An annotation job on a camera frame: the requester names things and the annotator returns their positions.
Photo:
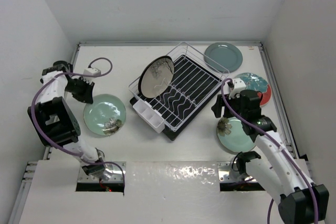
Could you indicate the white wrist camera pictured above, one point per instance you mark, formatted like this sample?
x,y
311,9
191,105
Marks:
x,y
94,72
236,86

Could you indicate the green plate with flower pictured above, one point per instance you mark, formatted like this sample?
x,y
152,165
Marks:
x,y
232,136
105,116

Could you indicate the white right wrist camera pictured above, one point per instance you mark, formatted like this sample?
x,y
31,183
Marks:
x,y
236,86

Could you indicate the cream plate with branch design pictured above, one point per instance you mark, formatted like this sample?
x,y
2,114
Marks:
x,y
156,77

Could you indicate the red and teal plate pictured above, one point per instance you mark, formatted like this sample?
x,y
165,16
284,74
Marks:
x,y
257,83

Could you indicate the white cutlery holder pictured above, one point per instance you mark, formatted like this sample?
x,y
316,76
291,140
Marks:
x,y
151,116

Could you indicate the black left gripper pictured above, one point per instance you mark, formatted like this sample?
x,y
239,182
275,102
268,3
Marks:
x,y
86,96

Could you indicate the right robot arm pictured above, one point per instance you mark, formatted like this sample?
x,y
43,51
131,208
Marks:
x,y
298,197

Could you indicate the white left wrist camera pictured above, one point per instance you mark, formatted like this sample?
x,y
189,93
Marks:
x,y
94,72

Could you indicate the plain teal plate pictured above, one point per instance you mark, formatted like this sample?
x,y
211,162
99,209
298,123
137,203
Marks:
x,y
223,56

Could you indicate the black drip tray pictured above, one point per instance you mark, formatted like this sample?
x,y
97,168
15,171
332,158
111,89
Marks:
x,y
193,86

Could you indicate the white wire dish rack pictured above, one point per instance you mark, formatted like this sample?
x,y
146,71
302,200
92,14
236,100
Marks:
x,y
182,48

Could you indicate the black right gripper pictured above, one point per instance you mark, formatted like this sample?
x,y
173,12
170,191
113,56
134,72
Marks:
x,y
217,108

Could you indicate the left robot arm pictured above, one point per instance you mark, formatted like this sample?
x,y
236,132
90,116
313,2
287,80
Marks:
x,y
54,121

